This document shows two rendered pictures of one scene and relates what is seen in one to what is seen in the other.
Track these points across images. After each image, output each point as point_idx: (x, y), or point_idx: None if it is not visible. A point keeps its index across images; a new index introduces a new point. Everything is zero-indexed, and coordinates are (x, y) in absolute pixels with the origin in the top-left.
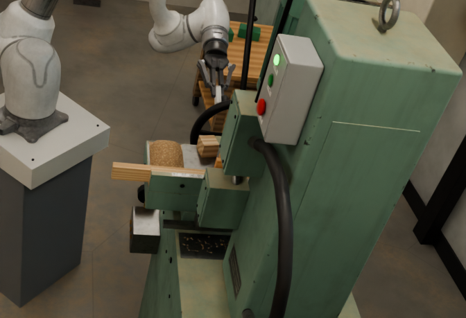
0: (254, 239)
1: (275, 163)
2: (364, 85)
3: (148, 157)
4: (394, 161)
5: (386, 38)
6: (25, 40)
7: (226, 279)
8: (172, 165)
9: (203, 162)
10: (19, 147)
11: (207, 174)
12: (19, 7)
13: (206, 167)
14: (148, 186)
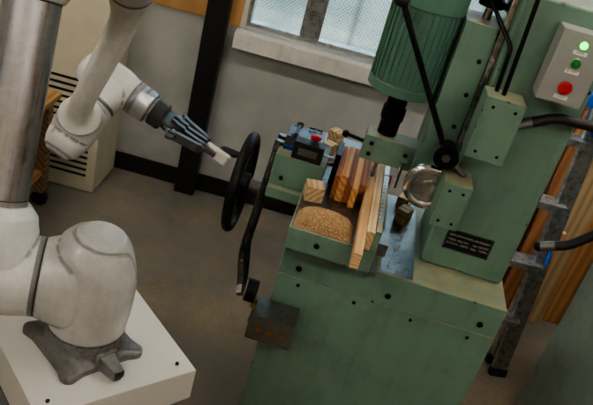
0: (509, 198)
1: (582, 119)
2: None
3: (320, 235)
4: None
5: None
6: (88, 236)
7: (446, 261)
8: (348, 221)
9: (328, 205)
10: (147, 370)
11: (454, 184)
12: (3, 210)
13: (336, 206)
14: (365, 251)
